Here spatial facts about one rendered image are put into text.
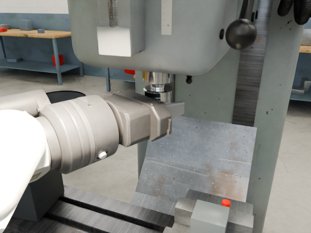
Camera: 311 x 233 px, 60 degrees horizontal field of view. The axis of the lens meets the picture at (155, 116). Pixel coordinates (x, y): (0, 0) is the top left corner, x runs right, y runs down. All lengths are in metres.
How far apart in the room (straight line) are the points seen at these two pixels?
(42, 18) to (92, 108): 5.97
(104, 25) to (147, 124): 0.15
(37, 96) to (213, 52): 0.21
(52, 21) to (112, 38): 5.83
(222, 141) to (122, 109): 0.50
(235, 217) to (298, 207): 1.79
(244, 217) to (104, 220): 0.33
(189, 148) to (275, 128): 0.25
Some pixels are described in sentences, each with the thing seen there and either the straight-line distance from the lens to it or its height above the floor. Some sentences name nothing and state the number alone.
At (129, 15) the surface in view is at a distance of 0.29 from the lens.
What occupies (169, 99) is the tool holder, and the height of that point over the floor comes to 1.25.
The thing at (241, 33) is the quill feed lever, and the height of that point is 1.37.
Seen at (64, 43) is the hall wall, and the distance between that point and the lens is 6.02.
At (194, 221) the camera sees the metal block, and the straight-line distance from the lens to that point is 0.51.
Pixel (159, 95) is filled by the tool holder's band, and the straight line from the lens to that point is 0.41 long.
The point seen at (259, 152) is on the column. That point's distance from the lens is 0.86.
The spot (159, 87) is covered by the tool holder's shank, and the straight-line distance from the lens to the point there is 0.42.
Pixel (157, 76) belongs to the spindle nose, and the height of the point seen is 1.29.
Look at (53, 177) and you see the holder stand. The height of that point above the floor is 0.98.
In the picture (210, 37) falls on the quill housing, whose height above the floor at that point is 1.36.
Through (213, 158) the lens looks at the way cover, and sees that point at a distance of 0.82.
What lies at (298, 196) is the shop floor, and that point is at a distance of 2.46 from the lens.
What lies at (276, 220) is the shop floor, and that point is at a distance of 2.17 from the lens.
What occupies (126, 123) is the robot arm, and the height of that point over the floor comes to 1.25.
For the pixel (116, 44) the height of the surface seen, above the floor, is 1.35.
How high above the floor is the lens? 1.39
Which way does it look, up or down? 23 degrees down
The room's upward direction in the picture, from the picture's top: straight up
